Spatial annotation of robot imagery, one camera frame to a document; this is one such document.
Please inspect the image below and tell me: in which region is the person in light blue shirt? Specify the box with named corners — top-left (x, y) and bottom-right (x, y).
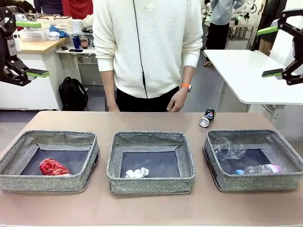
top-left (207, 0), bottom-right (245, 67)

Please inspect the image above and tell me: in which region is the white folding table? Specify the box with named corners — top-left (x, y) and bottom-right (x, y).
top-left (203, 49), bottom-right (303, 126)

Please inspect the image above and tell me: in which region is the person's left forearm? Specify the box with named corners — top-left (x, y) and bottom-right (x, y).
top-left (181, 65), bottom-right (196, 85)

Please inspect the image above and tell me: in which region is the person in dark coat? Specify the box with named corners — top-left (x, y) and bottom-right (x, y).
top-left (257, 0), bottom-right (288, 52)

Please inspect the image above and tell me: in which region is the clear plastic bottle pink label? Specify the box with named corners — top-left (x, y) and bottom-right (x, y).
top-left (234, 163), bottom-right (289, 176)

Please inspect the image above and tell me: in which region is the person's right forearm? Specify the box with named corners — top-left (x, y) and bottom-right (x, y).
top-left (98, 69), bottom-right (118, 106)

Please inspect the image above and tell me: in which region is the black backpack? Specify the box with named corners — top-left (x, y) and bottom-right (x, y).
top-left (58, 76), bottom-right (89, 111)

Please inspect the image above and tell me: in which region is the crushed dark blue soda can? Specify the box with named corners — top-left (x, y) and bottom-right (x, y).
top-left (198, 108), bottom-right (217, 128)

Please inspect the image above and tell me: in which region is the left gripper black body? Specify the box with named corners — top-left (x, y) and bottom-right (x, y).
top-left (0, 18), bottom-right (21, 72)

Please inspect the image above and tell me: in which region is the white paper roll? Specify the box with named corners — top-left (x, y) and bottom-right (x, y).
top-left (71, 19), bottom-right (85, 34)

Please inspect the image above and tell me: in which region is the white paper ball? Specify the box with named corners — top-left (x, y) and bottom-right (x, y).
top-left (125, 167), bottom-right (151, 179)

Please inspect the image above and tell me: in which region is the black cord on sweater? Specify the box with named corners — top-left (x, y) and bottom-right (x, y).
top-left (132, 0), bottom-right (149, 98)

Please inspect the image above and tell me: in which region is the blue drink can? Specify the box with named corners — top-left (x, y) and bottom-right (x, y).
top-left (71, 34), bottom-right (81, 49)

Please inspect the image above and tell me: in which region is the person's left hand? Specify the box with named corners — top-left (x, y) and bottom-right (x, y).
top-left (166, 87), bottom-right (189, 113)

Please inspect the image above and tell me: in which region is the person in white sweater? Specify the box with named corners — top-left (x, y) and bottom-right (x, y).
top-left (92, 0), bottom-right (204, 113)

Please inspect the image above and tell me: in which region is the blue cloth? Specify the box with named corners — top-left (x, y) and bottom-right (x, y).
top-left (48, 25), bottom-right (70, 40)

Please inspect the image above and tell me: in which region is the clear plastic cup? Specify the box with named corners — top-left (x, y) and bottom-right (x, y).
top-left (213, 137), bottom-right (247, 161)

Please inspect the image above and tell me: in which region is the white plastic mesh basket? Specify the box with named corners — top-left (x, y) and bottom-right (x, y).
top-left (18, 27), bottom-right (49, 42)

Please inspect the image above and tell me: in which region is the low white desk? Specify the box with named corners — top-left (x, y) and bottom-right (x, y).
top-left (55, 45), bottom-right (101, 86)

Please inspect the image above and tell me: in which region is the crushed red soda can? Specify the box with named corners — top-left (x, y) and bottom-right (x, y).
top-left (39, 158), bottom-right (72, 176)

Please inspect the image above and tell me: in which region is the grey fabric basket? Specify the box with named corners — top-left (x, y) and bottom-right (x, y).
top-left (0, 130), bottom-right (99, 193)
top-left (106, 131), bottom-right (196, 195)
top-left (203, 129), bottom-right (303, 192)

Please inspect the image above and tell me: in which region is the person in red top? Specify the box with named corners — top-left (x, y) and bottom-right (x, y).
top-left (62, 0), bottom-right (94, 20)

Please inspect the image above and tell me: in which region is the person in dark clothes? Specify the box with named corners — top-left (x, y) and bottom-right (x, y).
top-left (33, 0), bottom-right (63, 15)

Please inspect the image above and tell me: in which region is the wooden top white desk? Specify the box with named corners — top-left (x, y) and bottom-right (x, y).
top-left (0, 35), bottom-right (71, 111)

